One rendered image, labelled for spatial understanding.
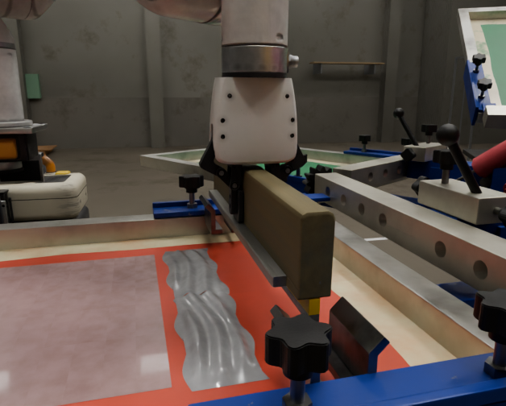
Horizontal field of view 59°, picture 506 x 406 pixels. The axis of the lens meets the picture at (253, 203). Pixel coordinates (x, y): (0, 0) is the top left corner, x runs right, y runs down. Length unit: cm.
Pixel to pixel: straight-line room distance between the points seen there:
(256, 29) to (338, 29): 1097
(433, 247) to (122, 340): 39
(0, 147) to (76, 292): 49
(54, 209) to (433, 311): 133
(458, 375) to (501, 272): 18
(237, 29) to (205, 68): 1011
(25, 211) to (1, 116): 64
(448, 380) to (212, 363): 20
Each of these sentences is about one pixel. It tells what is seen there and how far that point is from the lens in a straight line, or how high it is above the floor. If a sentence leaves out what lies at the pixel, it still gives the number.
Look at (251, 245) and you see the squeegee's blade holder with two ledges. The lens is 47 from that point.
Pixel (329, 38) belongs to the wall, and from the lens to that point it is 1137.
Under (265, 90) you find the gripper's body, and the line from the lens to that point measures 51.
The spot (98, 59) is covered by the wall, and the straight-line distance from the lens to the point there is 1064.
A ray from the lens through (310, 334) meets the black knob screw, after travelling 29.
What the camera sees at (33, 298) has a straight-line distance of 63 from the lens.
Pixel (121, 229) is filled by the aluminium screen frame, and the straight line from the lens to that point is 80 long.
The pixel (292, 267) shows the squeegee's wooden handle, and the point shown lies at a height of 106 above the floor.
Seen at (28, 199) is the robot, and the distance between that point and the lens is 163.
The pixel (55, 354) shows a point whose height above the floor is 96.
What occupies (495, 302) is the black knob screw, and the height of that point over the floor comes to 106.
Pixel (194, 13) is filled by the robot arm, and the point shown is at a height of 129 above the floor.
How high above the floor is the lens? 121
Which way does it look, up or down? 14 degrees down
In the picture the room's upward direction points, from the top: straight up
